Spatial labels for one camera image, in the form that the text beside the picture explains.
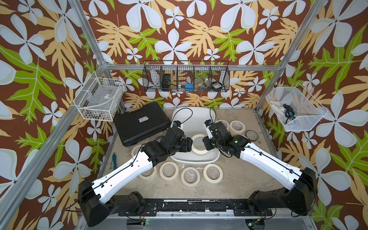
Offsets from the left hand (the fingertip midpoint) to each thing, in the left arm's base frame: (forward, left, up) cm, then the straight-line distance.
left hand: (188, 140), depth 74 cm
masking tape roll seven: (-12, +8, -21) cm, 26 cm away
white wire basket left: (+21, +50, +10) cm, 55 cm away
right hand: (+4, -9, -5) cm, 11 cm away
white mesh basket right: (+20, -63, +3) cm, 67 cm away
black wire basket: (+47, +1, +7) cm, 48 cm away
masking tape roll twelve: (-9, -16, -24) cm, 30 cm away
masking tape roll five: (+26, -38, -23) cm, 52 cm away
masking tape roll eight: (+27, -30, -21) cm, 45 cm away
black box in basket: (+45, +15, +4) cm, 47 cm away
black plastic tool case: (+21, +38, -18) cm, 47 cm away
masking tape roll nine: (-16, -2, -22) cm, 27 cm away
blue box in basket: (+39, -1, +4) cm, 40 cm away
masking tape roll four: (-11, +22, -21) cm, 33 cm away
